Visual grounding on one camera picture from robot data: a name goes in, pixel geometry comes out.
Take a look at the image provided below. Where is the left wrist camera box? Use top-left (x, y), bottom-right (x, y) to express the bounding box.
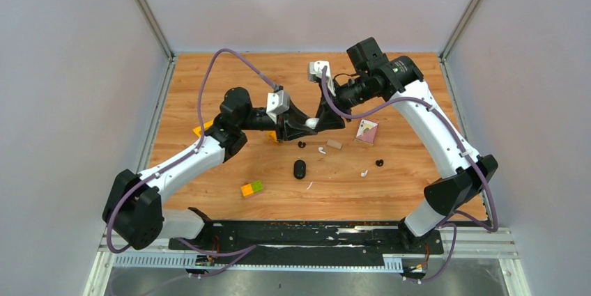
top-left (266, 90), bottom-right (291, 124)

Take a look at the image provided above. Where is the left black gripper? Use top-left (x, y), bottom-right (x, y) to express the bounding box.
top-left (239, 98), bottom-right (318, 143)

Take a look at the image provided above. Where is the black oval case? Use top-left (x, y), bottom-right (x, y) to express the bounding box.
top-left (293, 159), bottom-right (307, 180)

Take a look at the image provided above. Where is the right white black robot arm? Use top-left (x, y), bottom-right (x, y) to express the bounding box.
top-left (308, 37), bottom-right (498, 253)

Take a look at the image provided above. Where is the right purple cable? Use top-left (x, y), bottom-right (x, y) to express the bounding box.
top-left (320, 65), bottom-right (500, 284)

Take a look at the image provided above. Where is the white slotted cable duct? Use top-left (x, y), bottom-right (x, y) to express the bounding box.
top-left (113, 255), bottom-right (404, 272)

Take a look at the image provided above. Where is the small wooden block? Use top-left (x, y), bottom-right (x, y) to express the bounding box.
top-left (326, 139), bottom-right (343, 150)

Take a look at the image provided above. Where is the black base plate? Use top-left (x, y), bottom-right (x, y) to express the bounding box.
top-left (169, 220), bottom-right (444, 267)

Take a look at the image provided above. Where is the orange triangular plastic piece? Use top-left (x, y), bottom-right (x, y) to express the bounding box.
top-left (192, 120), bottom-right (214, 137)

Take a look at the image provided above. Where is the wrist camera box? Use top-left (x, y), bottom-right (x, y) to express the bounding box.
top-left (307, 61), bottom-right (336, 97)
top-left (266, 90), bottom-right (291, 124)

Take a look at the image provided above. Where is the pink card box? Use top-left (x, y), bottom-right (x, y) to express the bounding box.
top-left (355, 118), bottom-right (379, 146)

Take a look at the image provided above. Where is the orange green toy brick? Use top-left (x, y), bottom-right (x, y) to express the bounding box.
top-left (240, 180), bottom-right (264, 198)

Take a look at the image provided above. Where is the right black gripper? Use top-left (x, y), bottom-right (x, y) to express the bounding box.
top-left (314, 72), bottom-right (378, 132)

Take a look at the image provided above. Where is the yellow toy brick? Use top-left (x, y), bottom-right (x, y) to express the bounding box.
top-left (266, 131), bottom-right (279, 143)

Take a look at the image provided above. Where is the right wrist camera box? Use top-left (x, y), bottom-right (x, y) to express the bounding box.
top-left (307, 61), bottom-right (336, 97)

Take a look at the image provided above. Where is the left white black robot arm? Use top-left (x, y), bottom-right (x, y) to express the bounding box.
top-left (102, 87), bottom-right (320, 253)

